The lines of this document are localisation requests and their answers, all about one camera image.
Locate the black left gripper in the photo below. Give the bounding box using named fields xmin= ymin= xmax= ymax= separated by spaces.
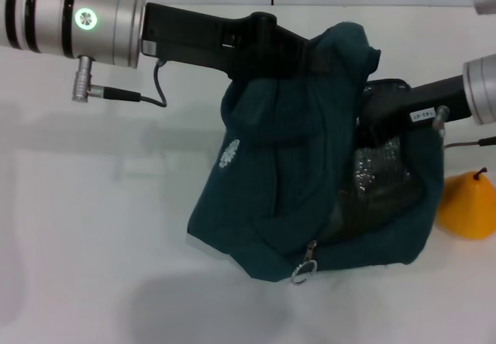
xmin=140 ymin=2 xmax=312 ymax=81

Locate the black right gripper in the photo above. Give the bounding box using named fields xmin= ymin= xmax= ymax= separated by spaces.
xmin=305 ymin=40 xmax=473 ymax=146

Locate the teal fabric lunch bag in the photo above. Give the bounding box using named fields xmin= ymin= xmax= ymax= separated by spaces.
xmin=185 ymin=21 xmax=446 ymax=284

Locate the orange pear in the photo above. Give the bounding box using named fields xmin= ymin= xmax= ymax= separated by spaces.
xmin=436 ymin=167 xmax=496 ymax=240

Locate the left gripper cable with plug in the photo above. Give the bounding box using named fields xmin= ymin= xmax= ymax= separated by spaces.
xmin=71 ymin=55 xmax=168 ymax=108

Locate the gripper cable with plug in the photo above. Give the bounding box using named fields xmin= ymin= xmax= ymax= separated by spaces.
xmin=71 ymin=55 xmax=168 ymax=108
xmin=432 ymin=105 xmax=496 ymax=150

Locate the right gripper cable with plug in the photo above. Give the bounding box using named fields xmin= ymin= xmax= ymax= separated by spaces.
xmin=432 ymin=105 xmax=496 ymax=150

